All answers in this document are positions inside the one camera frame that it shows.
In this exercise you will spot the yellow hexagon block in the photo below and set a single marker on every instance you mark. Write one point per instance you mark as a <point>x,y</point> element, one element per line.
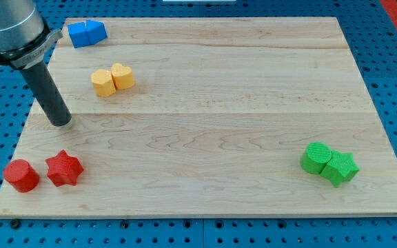
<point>102,83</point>

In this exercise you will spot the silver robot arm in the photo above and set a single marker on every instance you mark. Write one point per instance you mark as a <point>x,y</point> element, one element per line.
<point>25,36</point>

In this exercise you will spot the red star block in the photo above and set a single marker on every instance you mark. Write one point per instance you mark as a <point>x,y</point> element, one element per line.
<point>63,169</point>

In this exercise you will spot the green star block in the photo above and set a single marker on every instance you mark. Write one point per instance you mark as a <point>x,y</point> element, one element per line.
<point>340,168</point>

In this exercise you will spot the green cylinder block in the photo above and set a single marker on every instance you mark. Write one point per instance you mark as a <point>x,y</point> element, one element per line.
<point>315,157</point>

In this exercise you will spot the blue cube block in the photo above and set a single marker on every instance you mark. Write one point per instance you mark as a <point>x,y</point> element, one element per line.
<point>78,35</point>

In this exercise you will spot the red cylinder block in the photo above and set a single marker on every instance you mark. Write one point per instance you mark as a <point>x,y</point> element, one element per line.
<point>21,175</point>

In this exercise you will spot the black cylindrical pointer rod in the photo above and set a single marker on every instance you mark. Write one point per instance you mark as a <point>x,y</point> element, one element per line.
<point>46,93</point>

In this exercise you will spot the blue triangle block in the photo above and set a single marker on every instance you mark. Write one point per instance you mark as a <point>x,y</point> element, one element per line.
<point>96,31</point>

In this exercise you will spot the yellow heart block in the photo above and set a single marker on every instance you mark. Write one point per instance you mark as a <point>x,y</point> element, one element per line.
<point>122,76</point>

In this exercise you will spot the wooden board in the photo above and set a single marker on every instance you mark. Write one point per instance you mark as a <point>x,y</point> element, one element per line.
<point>215,125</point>

